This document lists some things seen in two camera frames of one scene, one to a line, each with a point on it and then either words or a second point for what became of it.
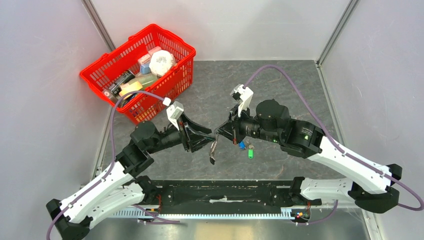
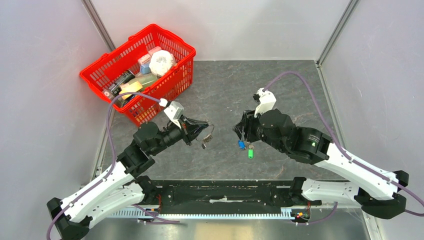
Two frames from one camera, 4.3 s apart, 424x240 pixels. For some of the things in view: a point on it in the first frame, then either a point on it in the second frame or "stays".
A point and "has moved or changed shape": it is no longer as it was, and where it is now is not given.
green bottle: (145, 80) stays
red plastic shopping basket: (134, 78) stays
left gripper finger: (197, 141) -> (196, 132)
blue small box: (145, 68) stays
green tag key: (250, 152) stays
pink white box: (146, 59) stays
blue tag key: (242, 145) stays
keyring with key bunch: (212, 150) has moved or changed shape
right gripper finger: (228, 132) -> (239, 129)
